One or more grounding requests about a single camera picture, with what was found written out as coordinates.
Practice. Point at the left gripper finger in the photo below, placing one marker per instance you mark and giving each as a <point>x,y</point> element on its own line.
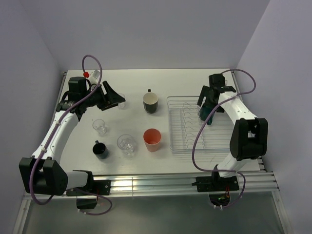
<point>107,105</point>
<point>111,95</point>

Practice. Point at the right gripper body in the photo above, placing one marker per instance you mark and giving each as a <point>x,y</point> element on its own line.
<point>206,92</point>

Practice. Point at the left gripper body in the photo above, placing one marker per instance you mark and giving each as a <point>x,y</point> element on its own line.
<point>99,99</point>

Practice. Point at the dark green ceramic mug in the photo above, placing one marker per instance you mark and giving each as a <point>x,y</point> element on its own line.
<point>204,111</point>

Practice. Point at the black ceramic mug cream inside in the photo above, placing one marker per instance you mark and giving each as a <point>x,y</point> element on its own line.
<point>150,102</point>

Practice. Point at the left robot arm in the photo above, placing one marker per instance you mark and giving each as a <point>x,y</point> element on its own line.
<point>41,173</point>

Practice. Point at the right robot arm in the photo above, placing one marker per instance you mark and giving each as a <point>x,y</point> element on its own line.
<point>250,133</point>

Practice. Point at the clear glass near back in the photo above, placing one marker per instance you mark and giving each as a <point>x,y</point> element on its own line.
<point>123,104</point>

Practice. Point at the small clear glass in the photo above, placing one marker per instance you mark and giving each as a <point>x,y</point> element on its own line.
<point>100,127</point>

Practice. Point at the clear plastic drip tray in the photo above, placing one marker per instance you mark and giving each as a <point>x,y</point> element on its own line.
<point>175,149</point>

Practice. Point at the large clear glass tumbler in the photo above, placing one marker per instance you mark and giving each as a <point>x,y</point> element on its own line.
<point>126,143</point>

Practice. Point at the small black mug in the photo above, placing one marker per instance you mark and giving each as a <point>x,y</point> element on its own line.
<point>100,150</point>

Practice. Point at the orange plastic cup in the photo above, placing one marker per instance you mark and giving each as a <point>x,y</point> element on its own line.
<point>152,139</point>

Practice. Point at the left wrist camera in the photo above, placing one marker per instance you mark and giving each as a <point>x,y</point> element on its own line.
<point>93,77</point>

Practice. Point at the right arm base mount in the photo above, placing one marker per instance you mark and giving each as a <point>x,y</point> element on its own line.
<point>215,183</point>

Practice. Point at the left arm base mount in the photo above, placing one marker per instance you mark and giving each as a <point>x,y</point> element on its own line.
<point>99,188</point>

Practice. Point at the aluminium extrusion rail frame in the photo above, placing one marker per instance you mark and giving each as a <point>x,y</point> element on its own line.
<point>179,184</point>

